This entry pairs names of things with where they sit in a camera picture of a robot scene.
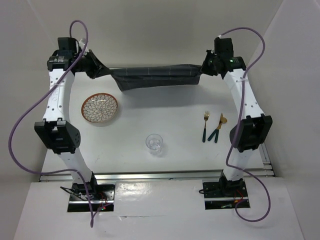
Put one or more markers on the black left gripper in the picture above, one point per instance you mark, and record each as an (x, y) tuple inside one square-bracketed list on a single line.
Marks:
[(98, 68)]

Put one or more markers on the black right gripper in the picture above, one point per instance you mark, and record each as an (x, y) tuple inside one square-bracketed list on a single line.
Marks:
[(205, 68)]

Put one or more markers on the dark checked cloth napkin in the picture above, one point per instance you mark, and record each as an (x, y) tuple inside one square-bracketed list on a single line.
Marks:
[(157, 76)]

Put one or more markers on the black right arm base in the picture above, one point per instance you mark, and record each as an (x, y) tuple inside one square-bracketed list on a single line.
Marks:
[(216, 197)]

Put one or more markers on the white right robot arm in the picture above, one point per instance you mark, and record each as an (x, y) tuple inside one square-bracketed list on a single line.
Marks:
[(252, 125)]

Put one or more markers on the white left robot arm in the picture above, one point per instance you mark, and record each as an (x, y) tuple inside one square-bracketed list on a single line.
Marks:
[(55, 130)]

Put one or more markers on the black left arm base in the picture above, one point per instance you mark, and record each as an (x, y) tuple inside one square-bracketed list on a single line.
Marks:
[(102, 200)]

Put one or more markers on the floral plate orange rim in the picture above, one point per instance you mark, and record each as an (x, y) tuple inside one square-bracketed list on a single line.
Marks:
[(99, 108)]

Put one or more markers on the clear plastic cup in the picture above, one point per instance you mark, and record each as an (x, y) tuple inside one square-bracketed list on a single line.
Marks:
[(154, 143)]

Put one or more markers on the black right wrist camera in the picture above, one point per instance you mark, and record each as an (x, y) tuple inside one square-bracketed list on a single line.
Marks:
[(223, 47)]

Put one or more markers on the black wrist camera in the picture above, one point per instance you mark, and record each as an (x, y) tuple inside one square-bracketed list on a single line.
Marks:
[(223, 47), (67, 44)]

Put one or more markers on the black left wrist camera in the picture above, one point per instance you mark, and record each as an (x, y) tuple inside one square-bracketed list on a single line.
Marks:
[(67, 44)]

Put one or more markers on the gold fork green handle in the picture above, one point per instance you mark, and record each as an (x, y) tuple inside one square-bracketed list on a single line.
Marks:
[(206, 118)]

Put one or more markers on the gold knife green handle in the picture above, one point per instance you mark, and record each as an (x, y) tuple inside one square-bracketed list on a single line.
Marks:
[(211, 135)]

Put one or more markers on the gold spoon green handle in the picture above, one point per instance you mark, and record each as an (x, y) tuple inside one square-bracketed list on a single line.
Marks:
[(221, 126)]

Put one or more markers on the aluminium front table rail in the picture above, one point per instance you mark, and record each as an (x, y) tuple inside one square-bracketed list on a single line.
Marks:
[(264, 172)]

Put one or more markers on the aluminium right side rail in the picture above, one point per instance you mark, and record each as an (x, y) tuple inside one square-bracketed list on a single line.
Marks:
[(266, 157)]

